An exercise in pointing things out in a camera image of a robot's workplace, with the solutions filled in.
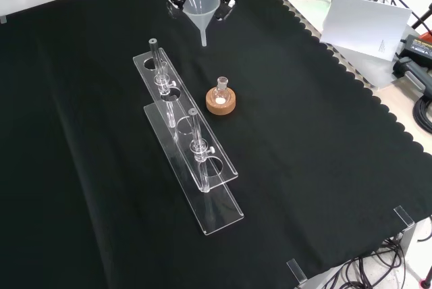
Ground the small round-bottom glass flask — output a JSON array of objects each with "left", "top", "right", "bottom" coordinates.
[{"left": 213, "top": 76, "right": 232, "bottom": 105}]

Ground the bundle of black cables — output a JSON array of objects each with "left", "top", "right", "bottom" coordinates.
[{"left": 322, "top": 234, "right": 432, "bottom": 289}]

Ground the coiled black cable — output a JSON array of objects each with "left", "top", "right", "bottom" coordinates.
[{"left": 412, "top": 95, "right": 432, "bottom": 132}]

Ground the black handle device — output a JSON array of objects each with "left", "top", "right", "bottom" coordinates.
[{"left": 394, "top": 55, "right": 432, "bottom": 101}]

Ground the pale board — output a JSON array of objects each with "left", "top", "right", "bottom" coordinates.
[{"left": 319, "top": 0, "right": 414, "bottom": 63}]

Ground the grey metal base plate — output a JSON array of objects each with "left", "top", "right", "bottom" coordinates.
[{"left": 281, "top": 0, "right": 415, "bottom": 89}]

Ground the black power adapter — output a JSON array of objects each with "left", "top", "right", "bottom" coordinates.
[{"left": 402, "top": 33, "right": 432, "bottom": 64}]

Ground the black cloth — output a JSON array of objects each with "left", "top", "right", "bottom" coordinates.
[{"left": 0, "top": 0, "right": 432, "bottom": 289}]

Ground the clear cloth clip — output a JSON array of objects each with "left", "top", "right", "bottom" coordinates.
[
  {"left": 286, "top": 258, "right": 308, "bottom": 285},
  {"left": 393, "top": 205, "right": 416, "bottom": 228}
]

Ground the clear acrylic funnel stand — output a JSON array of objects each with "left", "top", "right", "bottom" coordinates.
[{"left": 132, "top": 38, "right": 245, "bottom": 237}]

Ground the cork ring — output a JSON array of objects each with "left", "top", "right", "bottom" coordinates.
[{"left": 205, "top": 86, "right": 237, "bottom": 115}]

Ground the translucent plastic funnel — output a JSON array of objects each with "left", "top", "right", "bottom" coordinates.
[{"left": 182, "top": 0, "right": 221, "bottom": 48}]

